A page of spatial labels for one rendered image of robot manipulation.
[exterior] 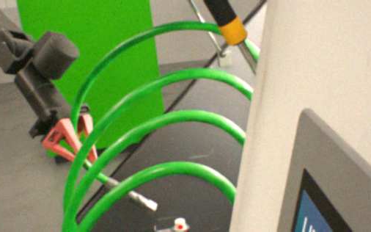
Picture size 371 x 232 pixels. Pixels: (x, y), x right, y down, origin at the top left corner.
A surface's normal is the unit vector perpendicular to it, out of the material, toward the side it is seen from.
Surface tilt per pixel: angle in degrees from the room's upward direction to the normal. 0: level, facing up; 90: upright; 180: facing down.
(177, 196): 90
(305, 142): 76
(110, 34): 90
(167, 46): 90
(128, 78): 90
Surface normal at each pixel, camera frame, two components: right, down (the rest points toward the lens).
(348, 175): -0.99, -0.09
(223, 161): 0.08, 0.30
